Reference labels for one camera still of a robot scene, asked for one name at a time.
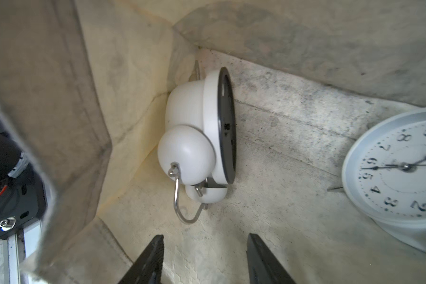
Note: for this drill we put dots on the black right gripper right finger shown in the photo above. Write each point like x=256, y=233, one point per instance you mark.
x=263, y=266

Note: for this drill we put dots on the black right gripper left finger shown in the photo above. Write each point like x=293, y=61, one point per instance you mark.
x=148, y=267

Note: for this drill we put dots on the white twin-bell alarm clock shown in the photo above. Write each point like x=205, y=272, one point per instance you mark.
x=384, y=176

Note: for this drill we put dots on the beige canvas tote bag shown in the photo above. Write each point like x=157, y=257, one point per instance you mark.
x=84, y=86

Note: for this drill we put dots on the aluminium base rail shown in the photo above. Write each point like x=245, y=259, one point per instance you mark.
x=23, y=202

